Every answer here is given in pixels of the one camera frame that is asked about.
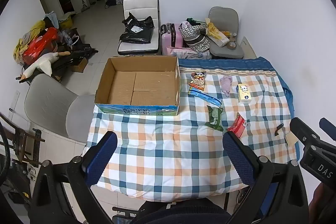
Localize cartoon print snack packet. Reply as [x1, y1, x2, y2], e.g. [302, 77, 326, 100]
[189, 72, 207, 91]

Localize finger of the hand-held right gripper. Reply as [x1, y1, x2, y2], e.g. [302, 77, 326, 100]
[289, 117, 320, 147]
[319, 118, 336, 134]

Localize yellow white plastic bag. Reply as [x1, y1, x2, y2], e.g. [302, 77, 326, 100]
[205, 18, 230, 47]

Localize grey shell chair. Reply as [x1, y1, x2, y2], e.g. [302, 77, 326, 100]
[24, 73, 96, 140]

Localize open cardboard box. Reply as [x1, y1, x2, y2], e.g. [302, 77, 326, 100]
[94, 55, 181, 116]

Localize black white patterned tote bag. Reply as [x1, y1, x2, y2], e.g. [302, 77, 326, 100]
[179, 19, 211, 53]

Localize black plastic bags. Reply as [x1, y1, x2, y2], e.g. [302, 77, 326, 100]
[119, 12, 154, 45]

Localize green packet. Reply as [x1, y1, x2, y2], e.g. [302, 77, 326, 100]
[204, 105, 224, 132]

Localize pink suitcase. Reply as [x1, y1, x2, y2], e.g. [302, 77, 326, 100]
[160, 22, 184, 56]

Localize white padded chair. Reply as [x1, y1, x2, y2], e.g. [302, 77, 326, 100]
[117, 0, 161, 56]

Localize plaid blanket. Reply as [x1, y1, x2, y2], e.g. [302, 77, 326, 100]
[83, 56, 300, 204]

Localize pile of black bags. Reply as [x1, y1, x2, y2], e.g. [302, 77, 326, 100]
[52, 29, 99, 78]

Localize yellow white tissue pack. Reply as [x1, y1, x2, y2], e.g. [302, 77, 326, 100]
[236, 84, 252, 104]

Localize white goose plush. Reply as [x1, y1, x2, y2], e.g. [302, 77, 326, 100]
[21, 52, 71, 80]

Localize long blue packet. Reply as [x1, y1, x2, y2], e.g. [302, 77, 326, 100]
[188, 89, 222, 106]

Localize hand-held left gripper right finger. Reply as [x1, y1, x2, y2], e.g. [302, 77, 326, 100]
[223, 132, 309, 224]

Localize small cardboard box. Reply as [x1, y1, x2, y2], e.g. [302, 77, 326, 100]
[71, 57, 89, 73]

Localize grey chair with tape roll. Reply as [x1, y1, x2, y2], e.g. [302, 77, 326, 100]
[207, 6, 245, 59]

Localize yellow bin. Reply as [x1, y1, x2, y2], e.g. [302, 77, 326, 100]
[59, 12, 75, 29]

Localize person's dark pants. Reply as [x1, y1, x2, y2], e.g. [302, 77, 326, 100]
[130, 198, 231, 224]

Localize red packet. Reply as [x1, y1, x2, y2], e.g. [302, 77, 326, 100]
[227, 112, 247, 139]

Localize red plastic bag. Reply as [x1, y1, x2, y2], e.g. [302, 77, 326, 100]
[23, 27, 58, 63]

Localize purple plush toy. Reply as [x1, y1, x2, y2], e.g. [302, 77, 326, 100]
[219, 76, 234, 97]

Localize beige paper tag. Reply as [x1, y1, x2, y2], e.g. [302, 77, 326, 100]
[285, 132, 297, 147]

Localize wooden rack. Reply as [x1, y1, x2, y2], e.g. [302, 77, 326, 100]
[0, 112, 46, 170]

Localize person's right forearm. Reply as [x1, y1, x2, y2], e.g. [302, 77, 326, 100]
[309, 183, 336, 224]

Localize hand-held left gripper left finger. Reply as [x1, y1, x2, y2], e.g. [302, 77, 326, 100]
[29, 131, 118, 224]

